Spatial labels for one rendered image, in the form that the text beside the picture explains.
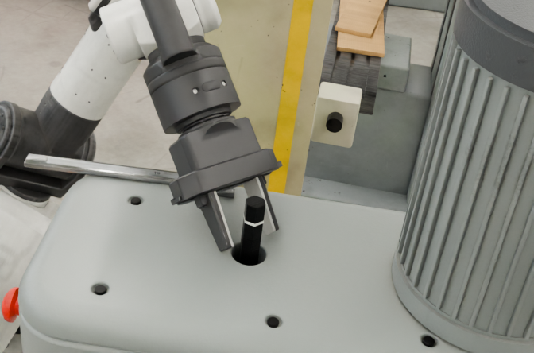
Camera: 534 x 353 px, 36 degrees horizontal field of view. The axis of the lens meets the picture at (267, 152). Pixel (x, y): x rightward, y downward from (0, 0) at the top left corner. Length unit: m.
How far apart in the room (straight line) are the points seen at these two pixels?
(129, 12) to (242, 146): 0.18
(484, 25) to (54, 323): 0.47
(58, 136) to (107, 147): 3.16
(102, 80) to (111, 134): 3.30
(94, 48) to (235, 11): 1.46
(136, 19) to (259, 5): 1.73
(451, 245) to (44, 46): 4.75
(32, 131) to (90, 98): 0.10
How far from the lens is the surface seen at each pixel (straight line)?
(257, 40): 2.65
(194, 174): 0.84
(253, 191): 0.89
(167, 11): 0.85
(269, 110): 2.77
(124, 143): 4.44
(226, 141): 0.86
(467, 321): 0.81
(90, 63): 1.20
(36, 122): 1.26
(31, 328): 0.84
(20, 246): 1.29
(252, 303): 0.82
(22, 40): 5.48
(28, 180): 1.31
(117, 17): 0.89
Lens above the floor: 2.46
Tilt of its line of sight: 33 degrees down
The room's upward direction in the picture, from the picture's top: 8 degrees clockwise
